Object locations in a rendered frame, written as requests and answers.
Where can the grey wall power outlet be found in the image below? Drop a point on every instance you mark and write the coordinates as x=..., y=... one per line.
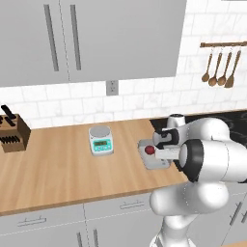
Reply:
x=112, y=87

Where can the wooden hanging spatula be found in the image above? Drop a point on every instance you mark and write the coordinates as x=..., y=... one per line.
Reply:
x=232, y=75

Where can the wooden hanging spoon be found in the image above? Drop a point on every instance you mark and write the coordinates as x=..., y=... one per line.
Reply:
x=206, y=73
x=224, y=73
x=214, y=74

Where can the white kitchen scale teal panel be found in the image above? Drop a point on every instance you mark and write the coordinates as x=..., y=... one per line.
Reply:
x=101, y=141

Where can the grey base cupboard door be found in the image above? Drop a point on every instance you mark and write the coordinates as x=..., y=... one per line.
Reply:
x=125, y=231
x=212, y=230
x=38, y=239

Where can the wooden utensil rail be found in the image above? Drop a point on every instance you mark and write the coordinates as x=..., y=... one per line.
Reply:
x=223, y=44

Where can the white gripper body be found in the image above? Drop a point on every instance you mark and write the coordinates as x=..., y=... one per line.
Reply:
x=168, y=152

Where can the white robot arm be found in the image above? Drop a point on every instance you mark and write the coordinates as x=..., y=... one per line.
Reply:
x=205, y=160

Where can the grey wall cupboard door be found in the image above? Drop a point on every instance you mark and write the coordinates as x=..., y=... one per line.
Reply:
x=25, y=41
x=128, y=35

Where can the wooden knife block black knives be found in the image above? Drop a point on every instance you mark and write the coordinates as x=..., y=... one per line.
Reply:
x=17, y=135

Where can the red tomato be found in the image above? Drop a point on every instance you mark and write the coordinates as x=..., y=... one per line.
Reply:
x=149, y=150

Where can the grey drawer front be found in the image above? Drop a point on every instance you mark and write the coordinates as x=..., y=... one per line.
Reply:
x=61, y=217
x=106, y=210

